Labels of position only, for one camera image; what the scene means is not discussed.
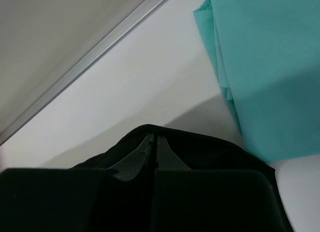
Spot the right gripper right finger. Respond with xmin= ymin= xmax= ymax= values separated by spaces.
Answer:
xmin=156 ymin=135 xmax=192 ymax=171

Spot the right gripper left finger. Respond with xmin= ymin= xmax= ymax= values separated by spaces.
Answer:
xmin=107 ymin=133 xmax=155 ymax=182

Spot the black t shirt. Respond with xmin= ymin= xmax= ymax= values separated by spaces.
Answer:
xmin=77 ymin=124 xmax=291 ymax=232

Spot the folded teal t shirt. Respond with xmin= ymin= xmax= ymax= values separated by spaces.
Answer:
xmin=193 ymin=0 xmax=320 ymax=162

